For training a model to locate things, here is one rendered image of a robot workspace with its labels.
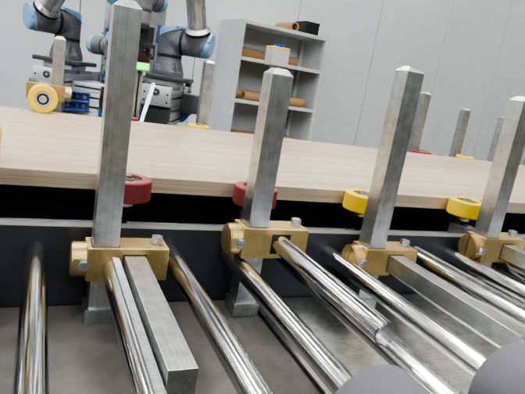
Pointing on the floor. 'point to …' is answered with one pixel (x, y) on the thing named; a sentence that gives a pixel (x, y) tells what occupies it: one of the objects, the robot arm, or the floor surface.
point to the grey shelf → (232, 69)
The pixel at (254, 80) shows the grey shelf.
